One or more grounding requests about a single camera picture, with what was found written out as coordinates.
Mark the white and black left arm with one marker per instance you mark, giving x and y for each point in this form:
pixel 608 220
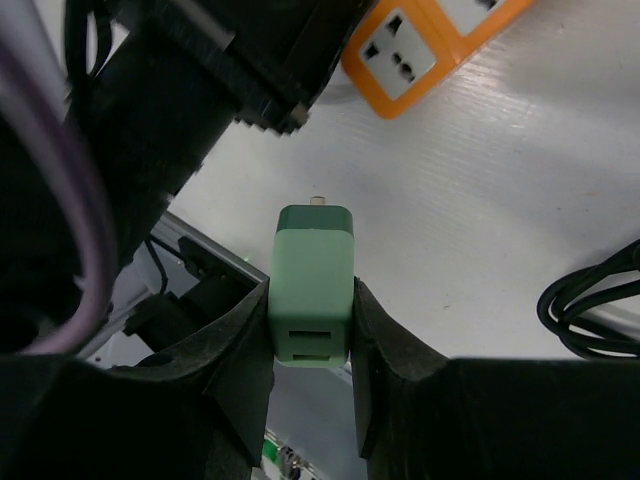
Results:
pixel 64 239

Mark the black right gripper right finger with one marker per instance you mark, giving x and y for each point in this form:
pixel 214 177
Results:
pixel 421 415

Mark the aluminium front rail frame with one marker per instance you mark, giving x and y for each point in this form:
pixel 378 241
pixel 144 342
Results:
pixel 310 422

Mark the green plug adapter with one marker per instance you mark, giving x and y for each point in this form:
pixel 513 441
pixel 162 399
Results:
pixel 311 286

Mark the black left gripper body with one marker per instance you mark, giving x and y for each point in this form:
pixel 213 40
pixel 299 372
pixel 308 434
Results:
pixel 156 83

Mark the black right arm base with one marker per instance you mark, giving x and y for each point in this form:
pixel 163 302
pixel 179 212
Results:
pixel 196 288

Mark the orange power strip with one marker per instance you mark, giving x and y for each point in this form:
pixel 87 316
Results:
pixel 403 49

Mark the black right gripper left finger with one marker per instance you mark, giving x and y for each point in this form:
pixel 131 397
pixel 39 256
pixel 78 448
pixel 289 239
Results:
pixel 196 410

